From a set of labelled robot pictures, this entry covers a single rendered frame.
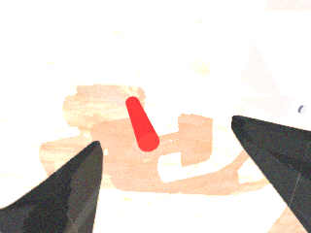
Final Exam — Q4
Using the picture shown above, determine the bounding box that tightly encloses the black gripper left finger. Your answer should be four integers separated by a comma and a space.
0, 141, 104, 233

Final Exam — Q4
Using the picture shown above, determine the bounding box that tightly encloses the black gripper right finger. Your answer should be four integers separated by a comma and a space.
231, 115, 311, 233

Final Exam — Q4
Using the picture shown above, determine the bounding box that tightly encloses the red peg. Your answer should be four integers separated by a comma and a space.
125, 96, 159, 152

